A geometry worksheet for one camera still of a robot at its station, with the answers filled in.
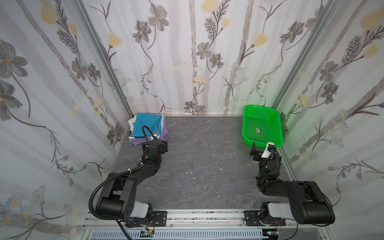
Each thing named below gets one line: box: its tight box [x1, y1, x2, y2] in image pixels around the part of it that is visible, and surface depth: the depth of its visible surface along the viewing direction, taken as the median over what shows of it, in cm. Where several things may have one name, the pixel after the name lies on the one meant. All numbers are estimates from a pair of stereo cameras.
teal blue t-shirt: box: [131, 112, 162, 138], surface depth 106 cm
